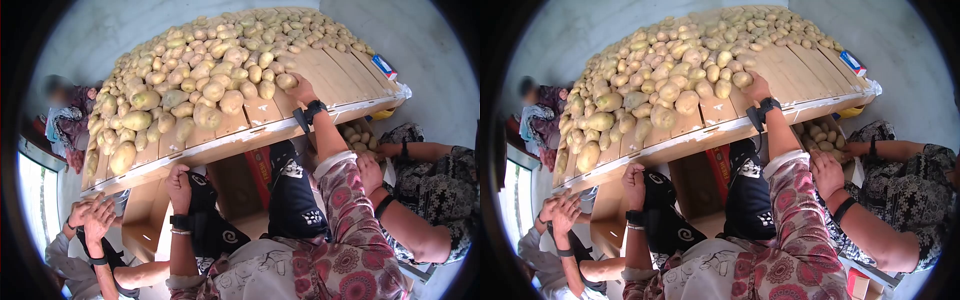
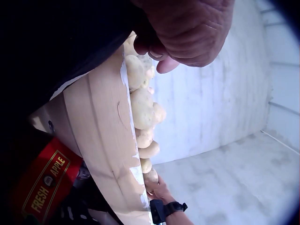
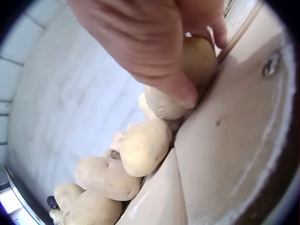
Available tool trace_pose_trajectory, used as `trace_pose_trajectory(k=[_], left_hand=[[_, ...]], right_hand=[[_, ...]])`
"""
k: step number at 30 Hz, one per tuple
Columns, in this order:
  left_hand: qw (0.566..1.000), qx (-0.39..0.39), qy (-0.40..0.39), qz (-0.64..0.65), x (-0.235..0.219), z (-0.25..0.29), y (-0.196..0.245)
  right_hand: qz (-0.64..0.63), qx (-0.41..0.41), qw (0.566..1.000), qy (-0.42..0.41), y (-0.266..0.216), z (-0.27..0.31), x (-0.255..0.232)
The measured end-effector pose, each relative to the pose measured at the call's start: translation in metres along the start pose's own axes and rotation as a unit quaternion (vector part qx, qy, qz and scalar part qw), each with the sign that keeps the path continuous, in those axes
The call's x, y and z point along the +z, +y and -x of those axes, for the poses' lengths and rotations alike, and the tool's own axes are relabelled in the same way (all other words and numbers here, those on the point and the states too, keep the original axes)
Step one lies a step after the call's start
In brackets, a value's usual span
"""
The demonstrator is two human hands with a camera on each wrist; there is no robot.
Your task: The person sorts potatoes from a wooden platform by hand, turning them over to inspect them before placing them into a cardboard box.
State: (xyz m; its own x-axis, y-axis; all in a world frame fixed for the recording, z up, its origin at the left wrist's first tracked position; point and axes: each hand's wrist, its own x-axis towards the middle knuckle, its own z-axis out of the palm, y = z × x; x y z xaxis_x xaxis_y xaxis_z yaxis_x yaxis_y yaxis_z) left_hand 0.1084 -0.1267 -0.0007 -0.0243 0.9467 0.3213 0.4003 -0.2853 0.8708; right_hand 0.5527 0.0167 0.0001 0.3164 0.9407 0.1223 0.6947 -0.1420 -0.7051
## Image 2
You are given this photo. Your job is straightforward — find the red printed fruit carton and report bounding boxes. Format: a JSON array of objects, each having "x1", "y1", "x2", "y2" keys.
[{"x1": 9, "y1": 137, "x2": 84, "y2": 225}]

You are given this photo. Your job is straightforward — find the person's right hand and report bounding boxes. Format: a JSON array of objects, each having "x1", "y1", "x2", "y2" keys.
[{"x1": 147, "y1": 175, "x2": 179, "y2": 207}]

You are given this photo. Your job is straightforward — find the person's left hand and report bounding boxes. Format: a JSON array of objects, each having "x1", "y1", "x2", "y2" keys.
[{"x1": 130, "y1": 0, "x2": 235, "y2": 74}]

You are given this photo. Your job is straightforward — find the person's body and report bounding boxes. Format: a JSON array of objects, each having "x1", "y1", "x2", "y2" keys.
[{"x1": 0, "y1": 0, "x2": 150, "y2": 131}]

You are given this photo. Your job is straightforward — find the black wrist band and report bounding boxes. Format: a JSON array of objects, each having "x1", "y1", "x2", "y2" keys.
[{"x1": 150, "y1": 199, "x2": 188, "y2": 225}]

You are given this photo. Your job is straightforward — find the person's right fingers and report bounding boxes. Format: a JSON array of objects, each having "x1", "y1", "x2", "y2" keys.
[{"x1": 147, "y1": 175, "x2": 167, "y2": 196}]

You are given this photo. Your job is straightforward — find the pile of yellow potatoes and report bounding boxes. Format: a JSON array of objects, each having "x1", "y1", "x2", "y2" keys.
[{"x1": 124, "y1": 35, "x2": 167, "y2": 191}]

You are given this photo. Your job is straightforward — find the brown cardboard box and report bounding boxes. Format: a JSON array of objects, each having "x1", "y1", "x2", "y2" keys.
[{"x1": 29, "y1": 30, "x2": 155, "y2": 225}]

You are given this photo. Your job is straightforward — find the person's left fingers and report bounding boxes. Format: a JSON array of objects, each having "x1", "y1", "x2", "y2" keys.
[{"x1": 134, "y1": 35, "x2": 180, "y2": 74}]

